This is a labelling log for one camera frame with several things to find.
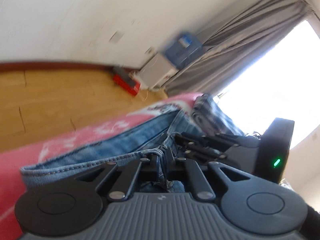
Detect blue plastic crate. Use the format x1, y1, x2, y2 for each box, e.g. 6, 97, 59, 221
164, 32, 204, 70

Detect white cardboard box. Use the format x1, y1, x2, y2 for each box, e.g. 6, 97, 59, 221
134, 53, 178, 90

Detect red box on floor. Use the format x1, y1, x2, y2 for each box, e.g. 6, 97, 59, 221
112, 67, 140, 96

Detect plaid checked shirt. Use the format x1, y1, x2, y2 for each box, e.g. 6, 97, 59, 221
191, 94, 246, 136

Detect blue denim jeans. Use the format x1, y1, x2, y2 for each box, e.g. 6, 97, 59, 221
20, 110, 203, 189

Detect red floral blanket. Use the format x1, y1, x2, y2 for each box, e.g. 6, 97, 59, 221
1, 93, 200, 239

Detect grey beige curtain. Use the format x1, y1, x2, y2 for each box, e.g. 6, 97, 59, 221
164, 0, 313, 96

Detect black camera box green light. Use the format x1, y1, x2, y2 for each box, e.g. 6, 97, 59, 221
253, 118, 295, 184

